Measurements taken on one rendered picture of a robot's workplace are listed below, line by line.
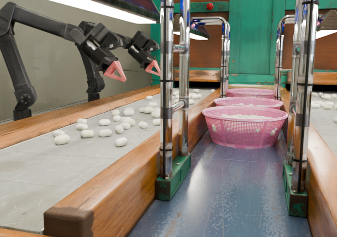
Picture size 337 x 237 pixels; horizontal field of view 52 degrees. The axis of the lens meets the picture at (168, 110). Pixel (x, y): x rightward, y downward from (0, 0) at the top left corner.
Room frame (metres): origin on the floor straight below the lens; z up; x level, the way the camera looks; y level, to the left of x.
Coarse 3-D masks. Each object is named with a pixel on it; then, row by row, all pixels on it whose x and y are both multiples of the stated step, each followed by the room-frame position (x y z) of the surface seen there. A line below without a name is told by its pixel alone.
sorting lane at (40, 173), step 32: (64, 128) 0.95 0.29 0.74; (96, 128) 0.95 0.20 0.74; (0, 160) 0.65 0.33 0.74; (32, 160) 0.65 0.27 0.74; (64, 160) 0.65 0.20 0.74; (96, 160) 0.65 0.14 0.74; (0, 192) 0.49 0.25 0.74; (32, 192) 0.49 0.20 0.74; (64, 192) 0.49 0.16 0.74; (0, 224) 0.39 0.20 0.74; (32, 224) 0.39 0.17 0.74
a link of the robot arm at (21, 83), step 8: (8, 32) 1.22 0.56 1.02; (0, 40) 1.21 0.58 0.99; (8, 40) 1.22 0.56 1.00; (0, 48) 1.22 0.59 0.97; (8, 48) 1.22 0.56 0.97; (16, 48) 1.24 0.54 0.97; (8, 56) 1.22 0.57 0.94; (16, 56) 1.23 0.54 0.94; (8, 64) 1.22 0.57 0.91; (16, 64) 1.23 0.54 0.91; (16, 72) 1.23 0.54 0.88; (24, 72) 1.24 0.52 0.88; (16, 80) 1.23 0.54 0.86; (24, 80) 1.23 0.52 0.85; (16, 88) 1.22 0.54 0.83; (24, 88) 1.23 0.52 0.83; (32, 88) 1.25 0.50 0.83; (16, 96) 1.22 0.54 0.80; (32, 96) 1.23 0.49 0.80; (32, 104) 1.23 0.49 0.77
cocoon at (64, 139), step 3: (60, 135) 0.78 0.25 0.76; (63, 135) 0.78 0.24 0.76; (66, 135) 0.78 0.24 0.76; (57, 138) 0.76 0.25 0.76; (60, 138) 0.77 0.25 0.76; (63, 138) 0.77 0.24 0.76; (66, 138) 0.78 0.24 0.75; (69, 138) 0.78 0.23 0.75; (57, 141) 0.76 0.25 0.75; (60, 141) 0.76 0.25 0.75; (63, 141) 0.77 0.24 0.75; (66, 141) 0.78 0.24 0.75; (60, 144) 0.77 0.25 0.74
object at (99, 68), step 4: (92, 56) 1.29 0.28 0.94; (92, 60) 1.30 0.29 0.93; (96, 60) 1.28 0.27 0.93; (104, 60) 1.25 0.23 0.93; (96, 64) 1.30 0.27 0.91; (100, 64) 1.25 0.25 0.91; (104, 64) 1.28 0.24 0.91; (96, 68) 1.26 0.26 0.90; (100, 68) 1.26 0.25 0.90; (104, 68) 1.30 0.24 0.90
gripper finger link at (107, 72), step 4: (112, 64) 1.27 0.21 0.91; (116, 64) 1.27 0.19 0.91; (108, 68) 1.28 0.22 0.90; (112, 68) 1.28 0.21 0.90; (116, 68) 1.28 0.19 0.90; (104, 72) 1.28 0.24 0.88; (108, 72) 1.29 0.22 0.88; (120, 72) 1.28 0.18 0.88; (108, 76) 1.28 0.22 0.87; (112, 76) 1.28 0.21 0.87; (124, 76) 1.28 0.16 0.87; (120, 80) 1.28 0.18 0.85; (124, 80) 1.28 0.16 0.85
